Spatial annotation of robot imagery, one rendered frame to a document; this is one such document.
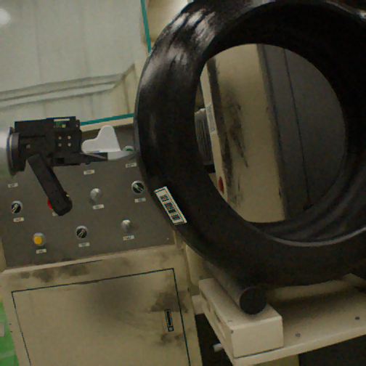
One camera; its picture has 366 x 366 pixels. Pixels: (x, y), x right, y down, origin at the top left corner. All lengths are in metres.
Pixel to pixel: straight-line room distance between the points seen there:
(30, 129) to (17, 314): 0.73
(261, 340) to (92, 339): 0.72
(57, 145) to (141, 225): 0.63
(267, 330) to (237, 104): 0.55
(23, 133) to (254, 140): 0.54
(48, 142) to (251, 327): 0.44
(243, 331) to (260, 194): 0.44
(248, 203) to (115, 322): 0.53
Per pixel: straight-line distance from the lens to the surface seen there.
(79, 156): 0.80
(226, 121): 1.13
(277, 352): 0.83
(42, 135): 0.83
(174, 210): 0.74
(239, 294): 0.80
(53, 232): 1.42
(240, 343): 0.81
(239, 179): 1.13
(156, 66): 0.76
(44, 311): 1.43
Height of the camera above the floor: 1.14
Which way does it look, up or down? 3 degrees down
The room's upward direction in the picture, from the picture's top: 9 degrees counter-clockwise
